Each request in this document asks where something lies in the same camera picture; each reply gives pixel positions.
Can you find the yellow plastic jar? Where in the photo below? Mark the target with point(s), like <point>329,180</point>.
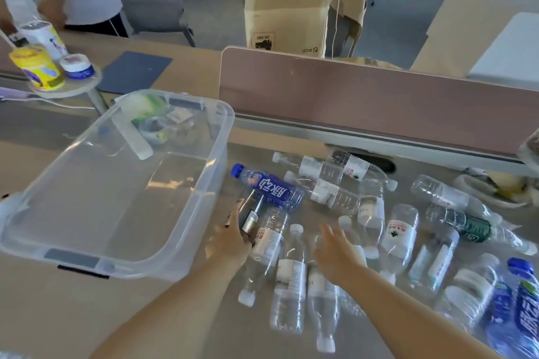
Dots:
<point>38,68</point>

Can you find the brown desk divider panel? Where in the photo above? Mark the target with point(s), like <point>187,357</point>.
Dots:
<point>379,93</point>

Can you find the person's left hand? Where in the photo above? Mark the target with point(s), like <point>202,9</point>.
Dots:
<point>229,245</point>

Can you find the beige wooden cabinet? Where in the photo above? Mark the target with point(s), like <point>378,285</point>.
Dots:
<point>463,26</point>

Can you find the clear plastic cup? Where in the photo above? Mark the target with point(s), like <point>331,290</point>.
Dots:
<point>168,129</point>

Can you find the white jar blue lid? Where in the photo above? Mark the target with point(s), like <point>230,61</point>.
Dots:
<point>76,66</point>

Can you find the pile of clear water bottles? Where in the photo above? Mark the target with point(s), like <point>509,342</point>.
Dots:
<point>398,241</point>

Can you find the white label drink bottle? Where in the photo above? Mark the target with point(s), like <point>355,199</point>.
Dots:
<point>46,36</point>

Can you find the white shallow dish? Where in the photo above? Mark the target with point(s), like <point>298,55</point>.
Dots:
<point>484,194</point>

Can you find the beige desk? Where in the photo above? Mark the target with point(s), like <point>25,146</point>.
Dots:
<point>63,321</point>

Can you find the person's right hand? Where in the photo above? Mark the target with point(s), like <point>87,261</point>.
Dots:
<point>339,257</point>

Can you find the person's right forearm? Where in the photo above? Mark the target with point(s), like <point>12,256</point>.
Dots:
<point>412,325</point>

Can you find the brown cardboard box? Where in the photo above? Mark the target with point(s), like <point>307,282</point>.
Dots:
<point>286,13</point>

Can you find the person's left forearm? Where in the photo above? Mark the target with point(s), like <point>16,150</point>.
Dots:
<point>168,321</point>

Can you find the clear plastic storage bin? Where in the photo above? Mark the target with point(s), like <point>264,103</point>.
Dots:
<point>105,203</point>

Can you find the blue folder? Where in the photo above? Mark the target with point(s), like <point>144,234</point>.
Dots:
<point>134,72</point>

